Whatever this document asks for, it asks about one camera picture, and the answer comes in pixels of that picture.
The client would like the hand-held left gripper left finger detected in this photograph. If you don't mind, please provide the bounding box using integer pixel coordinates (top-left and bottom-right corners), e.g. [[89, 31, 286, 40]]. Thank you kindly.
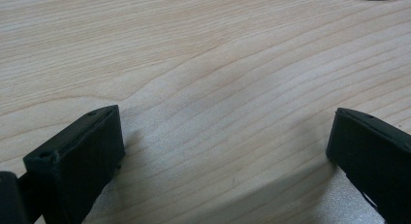
[[22, 104, 127, 224]]

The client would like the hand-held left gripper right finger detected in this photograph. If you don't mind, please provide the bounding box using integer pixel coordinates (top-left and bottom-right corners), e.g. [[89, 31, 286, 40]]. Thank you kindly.
[[325, 107, 411, 224]]

